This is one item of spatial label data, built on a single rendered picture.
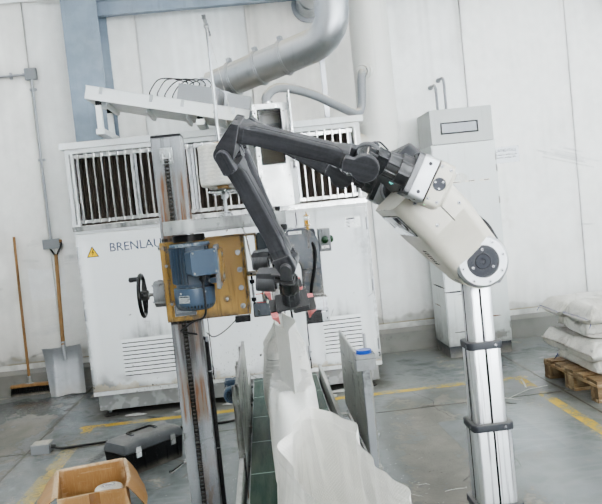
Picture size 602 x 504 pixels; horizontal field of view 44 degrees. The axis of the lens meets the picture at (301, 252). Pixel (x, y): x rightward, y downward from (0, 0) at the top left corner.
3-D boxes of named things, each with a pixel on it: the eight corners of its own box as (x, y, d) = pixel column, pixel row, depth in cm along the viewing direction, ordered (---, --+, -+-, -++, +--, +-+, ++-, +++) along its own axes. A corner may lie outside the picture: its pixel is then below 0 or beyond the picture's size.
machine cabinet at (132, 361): (389, 386, 569) (362, 113, 558) (91, 421, 557) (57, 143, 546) (367, 358, 684) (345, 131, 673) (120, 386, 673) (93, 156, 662)
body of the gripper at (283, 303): (274, 299, 231) (271, 284, 226) (306, 292, 232) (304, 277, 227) (277, 315, 227) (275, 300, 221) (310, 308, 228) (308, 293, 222)
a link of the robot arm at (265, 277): (290, 266, 213) (295, 251, 221) (252, 263, 215) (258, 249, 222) (292, 300, 219) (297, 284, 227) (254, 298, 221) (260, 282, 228)
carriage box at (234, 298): (251, 314, 289) (242, 234, 288) (164, 323, 287) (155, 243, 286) (251, 306, 314) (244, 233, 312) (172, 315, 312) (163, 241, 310)
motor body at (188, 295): (215, 309, 269) (208, 241, 268) (173, 313, 268) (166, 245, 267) (217, 304, 284) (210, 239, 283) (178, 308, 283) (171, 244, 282)
